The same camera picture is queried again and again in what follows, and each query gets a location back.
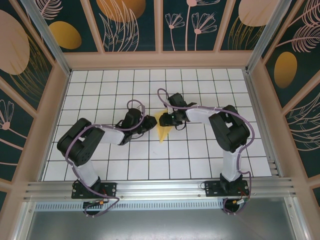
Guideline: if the yellow cloth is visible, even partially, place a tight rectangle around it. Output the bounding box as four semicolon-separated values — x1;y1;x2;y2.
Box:
154;108;173;144

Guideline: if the grey metal sheet panel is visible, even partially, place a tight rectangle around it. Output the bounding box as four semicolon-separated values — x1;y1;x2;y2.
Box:
26;209;298;240

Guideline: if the small controller board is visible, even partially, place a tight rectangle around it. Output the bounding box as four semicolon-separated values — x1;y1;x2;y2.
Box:
83;199;109;207
231;198;251;207

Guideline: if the aluminium mounting rail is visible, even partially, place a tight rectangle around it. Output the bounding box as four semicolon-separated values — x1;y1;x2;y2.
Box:
23;177;297;201

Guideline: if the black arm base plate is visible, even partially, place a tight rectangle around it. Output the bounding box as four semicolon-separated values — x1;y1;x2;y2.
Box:
204;180;250;198
71;181;118;200

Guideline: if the aluminium side rail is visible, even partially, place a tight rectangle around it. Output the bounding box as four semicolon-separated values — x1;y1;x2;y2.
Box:
243;71;285;177

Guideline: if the slotted metal cable duct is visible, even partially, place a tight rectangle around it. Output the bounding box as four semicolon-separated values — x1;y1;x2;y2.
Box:
34;198;226;211

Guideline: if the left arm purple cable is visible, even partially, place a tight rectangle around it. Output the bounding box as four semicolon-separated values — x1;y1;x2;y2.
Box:
64;99;146;218

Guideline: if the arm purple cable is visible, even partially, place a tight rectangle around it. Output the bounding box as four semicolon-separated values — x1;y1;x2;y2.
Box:
156;88;256;216
64;99;146;218

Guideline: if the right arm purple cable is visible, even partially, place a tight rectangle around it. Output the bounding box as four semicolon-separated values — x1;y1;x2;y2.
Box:
156;88;256;216

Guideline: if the aluminium frame post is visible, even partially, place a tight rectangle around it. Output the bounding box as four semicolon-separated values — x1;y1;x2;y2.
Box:
246;0;297;73
284;197;311;240
13;201;36;240
19;0;72;76

